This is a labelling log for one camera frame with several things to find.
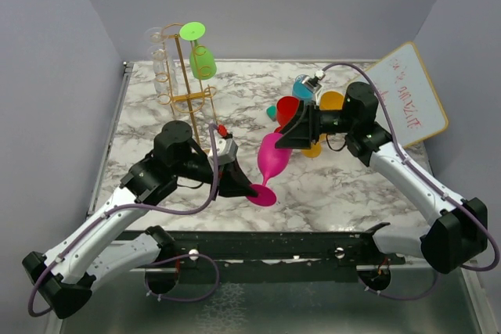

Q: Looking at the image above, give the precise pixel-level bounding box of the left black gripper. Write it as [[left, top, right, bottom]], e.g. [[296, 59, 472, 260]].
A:
[[173, 153, 259, 201]]

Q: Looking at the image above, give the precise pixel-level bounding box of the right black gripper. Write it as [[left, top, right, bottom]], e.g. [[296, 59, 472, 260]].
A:
[[274, 100, 356, 149]]

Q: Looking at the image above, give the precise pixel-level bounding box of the orange wine glass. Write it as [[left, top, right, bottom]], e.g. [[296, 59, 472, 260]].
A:
[[301, 134, 326, 159], [319, 91, 344, 110]]

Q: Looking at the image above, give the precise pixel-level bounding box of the red wine glass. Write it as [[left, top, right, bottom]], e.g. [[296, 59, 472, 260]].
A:
[[275, 96, 300, 132]]

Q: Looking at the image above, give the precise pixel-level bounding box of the pink wine glass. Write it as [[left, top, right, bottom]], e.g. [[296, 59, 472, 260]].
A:
[[247, 132, 292, 207]]

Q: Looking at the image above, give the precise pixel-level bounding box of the blue wine glass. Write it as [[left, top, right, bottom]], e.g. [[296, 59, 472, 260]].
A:
[[292, 77, 315, 102]]

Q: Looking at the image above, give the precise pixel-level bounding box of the gold wire glass rack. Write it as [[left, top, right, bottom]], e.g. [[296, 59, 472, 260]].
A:
[[156, 23, 218, 145]]

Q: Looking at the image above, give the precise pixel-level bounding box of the green wine glass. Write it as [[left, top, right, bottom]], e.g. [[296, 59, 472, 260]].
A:
[[179, 21, 217, 81]]

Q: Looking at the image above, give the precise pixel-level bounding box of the clear wine glass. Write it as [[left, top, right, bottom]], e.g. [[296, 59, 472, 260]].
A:
[[148, 45, 178, 96], [145, 27, 177, 92]]

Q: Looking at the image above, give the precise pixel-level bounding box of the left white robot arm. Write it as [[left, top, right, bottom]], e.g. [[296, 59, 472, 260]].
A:
[[22, 120, 257, 319]]

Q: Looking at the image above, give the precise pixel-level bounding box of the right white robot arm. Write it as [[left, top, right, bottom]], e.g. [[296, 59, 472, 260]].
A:
[[276, 82, 488, 274]]

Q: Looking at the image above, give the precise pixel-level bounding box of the green grey eraser block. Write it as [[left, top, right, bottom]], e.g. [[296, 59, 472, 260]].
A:
[[266, 106, 277, 121]]

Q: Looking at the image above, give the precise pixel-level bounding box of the blue white round jar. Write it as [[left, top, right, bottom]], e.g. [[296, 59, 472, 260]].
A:
[[296, 74, 309, 81]]

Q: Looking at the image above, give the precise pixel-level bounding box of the yellow framed whiteboard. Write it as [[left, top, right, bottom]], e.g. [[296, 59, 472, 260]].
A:
[[365, 41, 449, 147]]

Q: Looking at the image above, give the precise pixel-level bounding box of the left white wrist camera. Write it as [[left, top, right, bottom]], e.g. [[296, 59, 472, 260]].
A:
[[207, 124, 238, 167]]

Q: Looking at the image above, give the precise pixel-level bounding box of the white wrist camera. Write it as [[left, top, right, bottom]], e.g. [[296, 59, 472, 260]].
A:
[[301, 70, 326, 101], [207, 124, 238, 167]]

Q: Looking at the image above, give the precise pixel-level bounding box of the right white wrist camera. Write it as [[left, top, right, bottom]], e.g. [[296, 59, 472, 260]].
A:
[[301, 70, 326, 101]]

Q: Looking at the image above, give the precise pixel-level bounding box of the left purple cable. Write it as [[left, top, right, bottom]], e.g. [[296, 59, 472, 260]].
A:
[[27, 122, 221, 318]]

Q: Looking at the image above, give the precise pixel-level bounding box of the purple cable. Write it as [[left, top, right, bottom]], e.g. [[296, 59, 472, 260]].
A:
[[27, 122, 221, 318], [320, 62, 500, 302]]

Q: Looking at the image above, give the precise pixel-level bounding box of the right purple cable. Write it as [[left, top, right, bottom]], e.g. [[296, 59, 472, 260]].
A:
[[320, 62, 500, 302]]

